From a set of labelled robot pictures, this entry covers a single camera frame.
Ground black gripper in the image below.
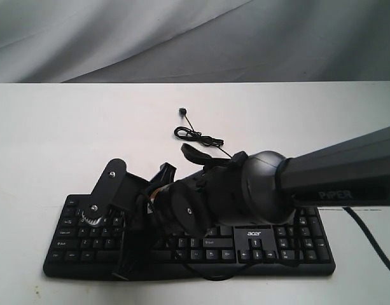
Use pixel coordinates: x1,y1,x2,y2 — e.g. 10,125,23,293
113,163,214,281

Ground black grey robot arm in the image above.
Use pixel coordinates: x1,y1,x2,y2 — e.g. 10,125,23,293
115,127,390,280

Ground black acer keyboard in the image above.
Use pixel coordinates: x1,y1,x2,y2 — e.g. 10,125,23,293
43,194,336,281

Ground grey backdrop cloth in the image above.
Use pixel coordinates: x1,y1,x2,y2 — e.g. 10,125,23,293
0,1,390,83

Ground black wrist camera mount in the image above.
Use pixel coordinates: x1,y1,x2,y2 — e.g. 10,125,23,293
80,158,150,227

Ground black keyboard usb cable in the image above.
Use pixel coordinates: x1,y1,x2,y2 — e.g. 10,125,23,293
173,107,233,159

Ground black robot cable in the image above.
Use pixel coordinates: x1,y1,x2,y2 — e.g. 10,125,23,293
140,187,390,282

